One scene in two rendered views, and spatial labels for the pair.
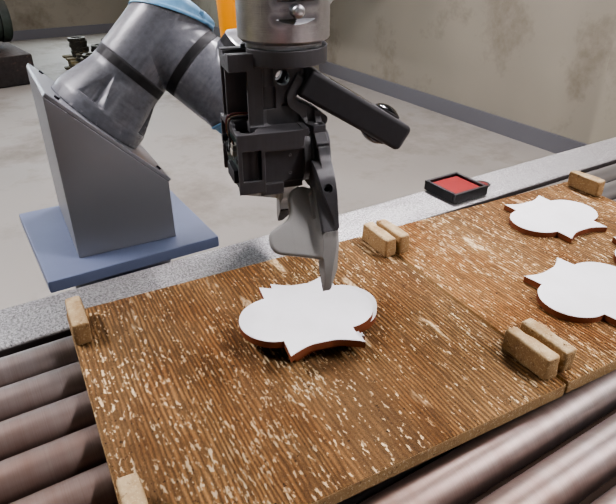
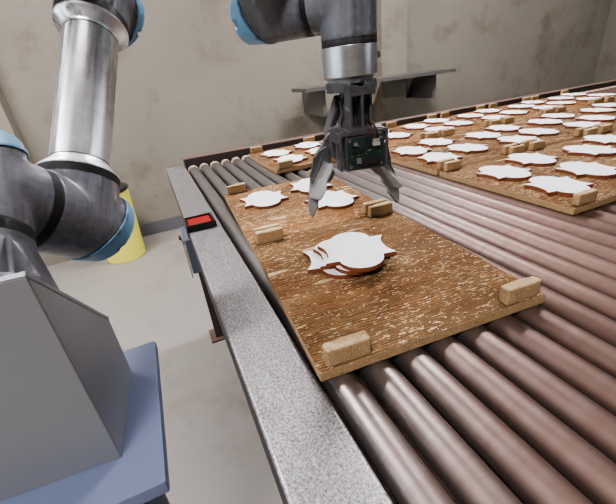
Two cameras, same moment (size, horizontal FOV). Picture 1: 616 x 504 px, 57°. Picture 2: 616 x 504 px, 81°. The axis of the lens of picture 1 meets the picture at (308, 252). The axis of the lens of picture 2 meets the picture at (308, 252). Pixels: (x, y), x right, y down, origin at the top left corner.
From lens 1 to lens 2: 75 cm
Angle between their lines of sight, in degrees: 68
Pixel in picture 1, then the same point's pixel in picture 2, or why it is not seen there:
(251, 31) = (371, 68)
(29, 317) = (297, 424)
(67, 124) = (53, 302)
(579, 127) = not seen: hidden behind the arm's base
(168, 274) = (250, 335)
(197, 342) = (365, 296)
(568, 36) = not seen: outside the picture
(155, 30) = (10, 172)
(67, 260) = (118, 471)
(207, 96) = (93, 219)
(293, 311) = (354, 251)
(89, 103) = not seen: hidden behind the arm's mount
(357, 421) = (426, 247)
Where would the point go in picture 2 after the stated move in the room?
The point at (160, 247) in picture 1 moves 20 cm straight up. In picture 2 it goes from (148, 380) to (99, 263)
